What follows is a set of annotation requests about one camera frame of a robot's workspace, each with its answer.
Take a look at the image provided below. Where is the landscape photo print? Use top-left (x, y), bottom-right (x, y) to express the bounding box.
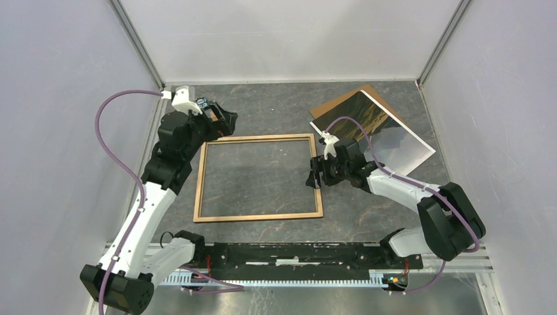
top-left (313, 89), bottom-right (435, 175)

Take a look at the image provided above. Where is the left aluminium corner post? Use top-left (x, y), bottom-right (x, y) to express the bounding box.
top-left (108, 0), bottom-right (165, 89)

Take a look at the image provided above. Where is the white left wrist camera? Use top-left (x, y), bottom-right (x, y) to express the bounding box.
top-left (161, 85), bottom-right (203, 116)

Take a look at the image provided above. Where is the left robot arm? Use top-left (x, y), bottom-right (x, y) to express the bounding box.
top-left (79, 98), bottom-right (238, 314)

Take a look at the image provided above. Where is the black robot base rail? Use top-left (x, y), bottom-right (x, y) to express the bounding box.
top-left (187, 242), bottom-right (424, 281)

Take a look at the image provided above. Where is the aluminium corner post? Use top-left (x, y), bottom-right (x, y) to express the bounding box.
top-left (416, 0), bottom-right (473, 89)
top-left (108, 0), bottom-right (165, 89)

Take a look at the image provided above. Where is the purple cable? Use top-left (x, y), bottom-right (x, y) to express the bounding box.
top-left (324, 115), bottom-right (481, 295)
top-left (95, 89), bottom-right (168, 315)

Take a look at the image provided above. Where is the brown backing board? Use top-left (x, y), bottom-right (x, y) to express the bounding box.
top-left (309, 84), bottom-right (400, 118)

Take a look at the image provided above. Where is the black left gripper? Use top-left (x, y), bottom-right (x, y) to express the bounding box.
top-left (183, 100), bottom-right (238, 160)

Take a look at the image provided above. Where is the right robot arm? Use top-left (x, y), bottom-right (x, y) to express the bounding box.
top-left (306, 136), bottom-right (486, 268)

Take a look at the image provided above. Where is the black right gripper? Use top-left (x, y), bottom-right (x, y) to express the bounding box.
top-left (305, 152), bottom-right (350, 189)

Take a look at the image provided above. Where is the right aluminium corner post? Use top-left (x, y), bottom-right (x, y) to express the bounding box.
top-left (416, 0), bottom-right (473, 89)

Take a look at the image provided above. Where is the wooden picture frame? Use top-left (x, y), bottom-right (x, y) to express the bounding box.
top-left (192, 133), bottom-right (324, 223)

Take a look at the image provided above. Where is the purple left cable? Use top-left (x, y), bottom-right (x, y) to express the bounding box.
top-left (95, 89), bottom-right (168, 315)

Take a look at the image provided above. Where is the white toothed cable duct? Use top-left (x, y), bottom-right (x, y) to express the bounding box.
top-left (159, 270), bottom-right (408, 290)

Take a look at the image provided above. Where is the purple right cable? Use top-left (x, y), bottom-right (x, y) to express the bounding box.
top-left (324, 115), bottom-right (481, 295)

